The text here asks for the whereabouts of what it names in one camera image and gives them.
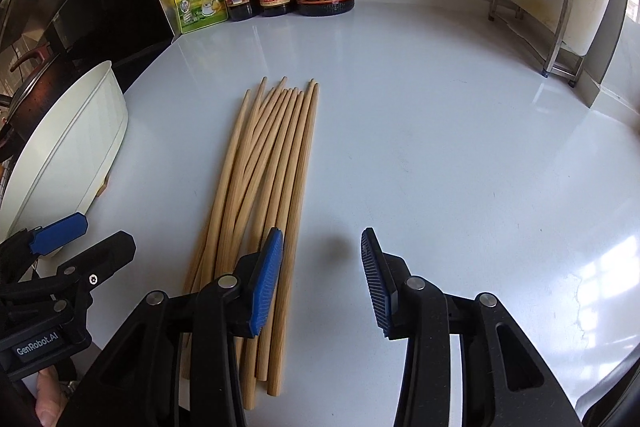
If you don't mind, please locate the person's left hand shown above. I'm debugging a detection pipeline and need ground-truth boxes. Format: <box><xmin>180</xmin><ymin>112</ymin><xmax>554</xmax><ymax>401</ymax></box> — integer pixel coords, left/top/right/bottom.
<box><xmin>34</xmin><ymin>364</ymin><xmax>68</xmax><ymax>427</ymax></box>

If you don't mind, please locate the large white bowl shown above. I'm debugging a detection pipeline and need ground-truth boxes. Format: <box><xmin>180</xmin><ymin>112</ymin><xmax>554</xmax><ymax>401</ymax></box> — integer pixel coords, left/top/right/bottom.
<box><xmin>0</xmin><ymin>59</ymin><xmax>129</xmax><ymax>258</ymax></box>

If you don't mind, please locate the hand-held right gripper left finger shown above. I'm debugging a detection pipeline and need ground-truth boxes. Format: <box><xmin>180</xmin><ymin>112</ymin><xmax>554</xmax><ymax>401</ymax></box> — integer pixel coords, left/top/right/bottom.
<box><xmin>62</xmin><ymin>227</ymin><xmax>284</xmax><ymax>427</ymax></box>

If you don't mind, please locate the glass pot lid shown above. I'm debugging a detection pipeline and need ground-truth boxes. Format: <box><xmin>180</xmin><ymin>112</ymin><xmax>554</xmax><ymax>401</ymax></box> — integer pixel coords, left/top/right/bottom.
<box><xmin>7</xmin><ymin>48</ymin><xmax>58</xmax><ymax>112</ymax></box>

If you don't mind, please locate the pile of wooden chopsticks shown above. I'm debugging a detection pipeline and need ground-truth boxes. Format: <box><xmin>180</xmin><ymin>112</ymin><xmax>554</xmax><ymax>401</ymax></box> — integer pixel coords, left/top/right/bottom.
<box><xmin>180</xmin><ymin>77</ymin><xmax>321</xmax><ymax>410</ymax></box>

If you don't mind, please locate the stainless steel board rack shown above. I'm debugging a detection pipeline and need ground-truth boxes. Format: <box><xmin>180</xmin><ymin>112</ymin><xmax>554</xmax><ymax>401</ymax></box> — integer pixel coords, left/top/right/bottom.
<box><xmin>487</xmin><ymin>0</ymin><xmax>586</xmax><ymax>88</ymax></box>

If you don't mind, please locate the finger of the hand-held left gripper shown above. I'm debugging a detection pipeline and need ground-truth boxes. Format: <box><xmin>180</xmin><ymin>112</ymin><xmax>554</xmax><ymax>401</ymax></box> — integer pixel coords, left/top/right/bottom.
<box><xmin>0</xmin><ymin>213</ymin><xmax>88</xmax><ymax>283</ymax></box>
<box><xmin>50</xmin><ymin>231</ymin><xmax>137</xmax><ymax>308</ymax></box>

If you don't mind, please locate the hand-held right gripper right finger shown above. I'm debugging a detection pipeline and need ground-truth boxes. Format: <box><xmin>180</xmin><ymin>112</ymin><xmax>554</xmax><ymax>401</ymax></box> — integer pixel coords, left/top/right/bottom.
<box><xmin>361</xmin><ymin>227</ymin><xmax>586</xmax><ymax>427</ymax></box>

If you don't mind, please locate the dark red cooking pot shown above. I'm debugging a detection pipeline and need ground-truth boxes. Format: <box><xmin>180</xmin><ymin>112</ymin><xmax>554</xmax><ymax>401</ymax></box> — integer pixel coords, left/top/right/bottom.
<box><xmin>0</xmin><ymin>47</ymin><xmax>68</xmax><ymax>158</ymax></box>

